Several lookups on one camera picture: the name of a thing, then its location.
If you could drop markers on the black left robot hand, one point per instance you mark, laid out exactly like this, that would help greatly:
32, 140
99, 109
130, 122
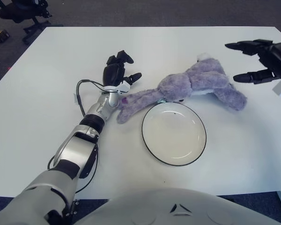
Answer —
112, 75

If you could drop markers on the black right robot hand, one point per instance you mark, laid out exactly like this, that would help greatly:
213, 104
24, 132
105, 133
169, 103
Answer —
277, 61

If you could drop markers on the purple plush bunny doll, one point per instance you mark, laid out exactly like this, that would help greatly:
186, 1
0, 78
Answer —
185, 84

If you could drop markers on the white plate black rim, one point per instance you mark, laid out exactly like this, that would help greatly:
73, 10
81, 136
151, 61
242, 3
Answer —
174, 136

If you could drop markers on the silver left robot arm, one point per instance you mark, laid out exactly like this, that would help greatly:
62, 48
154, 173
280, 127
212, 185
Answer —
70, 150

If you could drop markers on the silver robot torso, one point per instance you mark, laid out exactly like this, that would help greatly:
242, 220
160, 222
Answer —
178, 211

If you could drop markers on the black table bracket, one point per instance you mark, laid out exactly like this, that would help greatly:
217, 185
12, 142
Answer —
76, 206

